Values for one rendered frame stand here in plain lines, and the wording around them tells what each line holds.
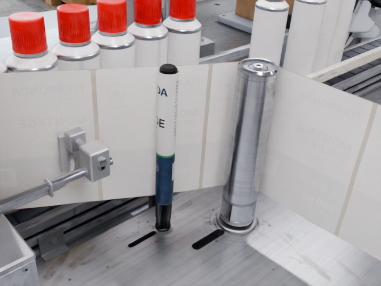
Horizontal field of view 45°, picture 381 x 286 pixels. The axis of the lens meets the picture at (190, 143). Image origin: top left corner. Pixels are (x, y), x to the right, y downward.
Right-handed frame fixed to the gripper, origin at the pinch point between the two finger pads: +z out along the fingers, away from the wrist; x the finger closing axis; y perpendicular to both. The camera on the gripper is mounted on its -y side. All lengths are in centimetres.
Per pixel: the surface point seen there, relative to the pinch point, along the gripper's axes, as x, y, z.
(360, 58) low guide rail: 0.6, 4.9, 2.0
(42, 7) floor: 137, -351, 28
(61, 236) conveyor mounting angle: -52, 6, 40
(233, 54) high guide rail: -25.9, -3.0, 12.3
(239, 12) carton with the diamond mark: 17.9, -41.4, -1.8
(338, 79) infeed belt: -1.9, 4.0, 7.4
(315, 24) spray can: -17.7, 3.4, 2.3
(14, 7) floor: 118, -361, 39
